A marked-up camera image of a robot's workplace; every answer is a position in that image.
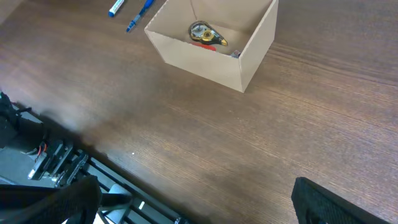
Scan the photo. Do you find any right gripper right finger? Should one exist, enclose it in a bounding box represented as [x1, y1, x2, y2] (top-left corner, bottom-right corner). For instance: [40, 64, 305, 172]
[291, 177, 388, 224]

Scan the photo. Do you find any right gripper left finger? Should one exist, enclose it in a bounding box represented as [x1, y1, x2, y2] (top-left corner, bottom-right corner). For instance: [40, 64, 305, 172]
[1, 175, 102, 223]

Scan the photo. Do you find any brown cardboard box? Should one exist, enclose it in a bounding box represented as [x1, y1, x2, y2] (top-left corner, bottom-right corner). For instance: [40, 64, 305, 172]
[145, 0, 279, 92]

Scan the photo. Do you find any yellow black correction tape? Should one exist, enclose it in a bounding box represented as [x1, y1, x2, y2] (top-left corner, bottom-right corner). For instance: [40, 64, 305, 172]
[188, 21, 228, 46]

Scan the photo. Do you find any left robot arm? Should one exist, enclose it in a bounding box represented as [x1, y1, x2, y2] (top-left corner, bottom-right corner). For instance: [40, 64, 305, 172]
[1, 92, 32, 149]

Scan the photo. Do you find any blue white marker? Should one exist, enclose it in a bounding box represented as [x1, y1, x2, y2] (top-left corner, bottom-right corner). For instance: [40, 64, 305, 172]
[108, 0, 124, 17]

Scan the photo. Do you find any blue ballpoint pen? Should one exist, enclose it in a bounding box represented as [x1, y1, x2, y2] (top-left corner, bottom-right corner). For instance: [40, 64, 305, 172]
[126, 0, 155, 33]

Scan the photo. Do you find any metal table edge rail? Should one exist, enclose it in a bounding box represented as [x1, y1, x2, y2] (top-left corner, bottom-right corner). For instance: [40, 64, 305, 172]
[3, 112, 190, 223]

